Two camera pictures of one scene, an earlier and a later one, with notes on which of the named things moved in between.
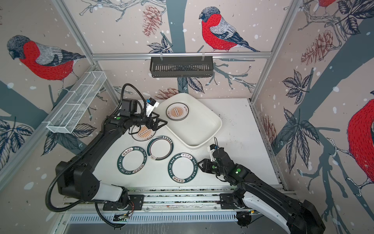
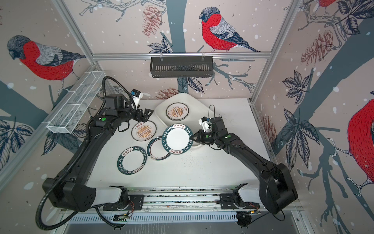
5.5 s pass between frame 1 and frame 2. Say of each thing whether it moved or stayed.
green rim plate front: moved
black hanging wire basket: stayed
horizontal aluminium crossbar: stayed
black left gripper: moved
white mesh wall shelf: stayed
